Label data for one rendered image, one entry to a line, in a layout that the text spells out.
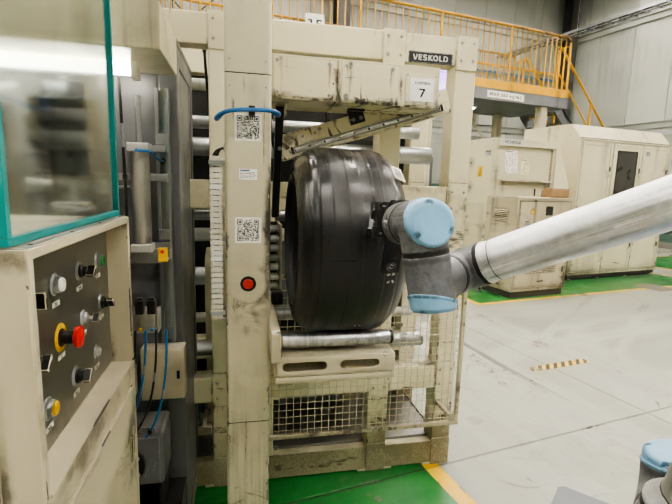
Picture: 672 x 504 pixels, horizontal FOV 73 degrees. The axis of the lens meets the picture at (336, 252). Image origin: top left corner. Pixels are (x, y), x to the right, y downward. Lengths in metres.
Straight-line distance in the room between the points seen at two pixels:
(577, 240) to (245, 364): 0.98
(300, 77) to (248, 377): 0.99
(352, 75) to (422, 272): 0.98
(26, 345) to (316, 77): 1.23
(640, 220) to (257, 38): 1.02
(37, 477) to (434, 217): 0.73
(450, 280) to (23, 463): 0.72
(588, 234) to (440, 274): 0.25
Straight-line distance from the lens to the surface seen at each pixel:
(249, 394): 1.48
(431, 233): 0.83
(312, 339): 1.35
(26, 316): 0.73
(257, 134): 1.33
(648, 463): 1.03
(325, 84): 1.65
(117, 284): 1.24
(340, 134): 1.77
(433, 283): 0.85
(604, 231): 0.87
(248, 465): 1.60
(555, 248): 0.89
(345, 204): 1.18
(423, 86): 1.74
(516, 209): 5.86
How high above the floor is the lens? 1.37
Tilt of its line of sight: 9 degrees down
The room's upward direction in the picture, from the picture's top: 2 degrees clockwise
